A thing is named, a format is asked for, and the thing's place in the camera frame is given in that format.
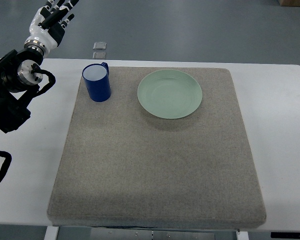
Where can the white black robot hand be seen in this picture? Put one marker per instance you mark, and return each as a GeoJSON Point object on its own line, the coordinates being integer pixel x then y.
{"type": "Point", "coordinates": [47, 28]}

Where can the blue enamel cup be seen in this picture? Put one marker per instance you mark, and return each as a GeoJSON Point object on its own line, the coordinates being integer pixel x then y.
{"type": "Point", "coordinates": [96, 78]}

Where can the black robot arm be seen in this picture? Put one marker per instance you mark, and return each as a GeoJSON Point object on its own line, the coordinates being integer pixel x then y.
{"type": "Point", "coordinates": [21, 80]}

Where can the lower floor socket plate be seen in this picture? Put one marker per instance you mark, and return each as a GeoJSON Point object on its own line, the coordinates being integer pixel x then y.
{"type": "Point", "coordinates": [99, 55]}

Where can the light green plate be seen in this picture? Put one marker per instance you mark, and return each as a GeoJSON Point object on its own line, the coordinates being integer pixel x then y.
{"type": "Point", "coordinates": [169, 94]}

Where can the beige fabric mat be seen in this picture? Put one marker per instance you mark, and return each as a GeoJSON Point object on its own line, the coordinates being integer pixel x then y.
{"type": "Point", "coordinates": [123, 167]}

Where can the cardboard box corner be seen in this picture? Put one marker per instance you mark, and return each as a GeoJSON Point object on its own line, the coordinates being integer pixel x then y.
{"type": "Point", "coordinates": [289, 3]}

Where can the metal table frame bar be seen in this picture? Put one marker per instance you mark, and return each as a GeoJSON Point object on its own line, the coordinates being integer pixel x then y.
{"type": "Point", "coordinates": [98, 233]}

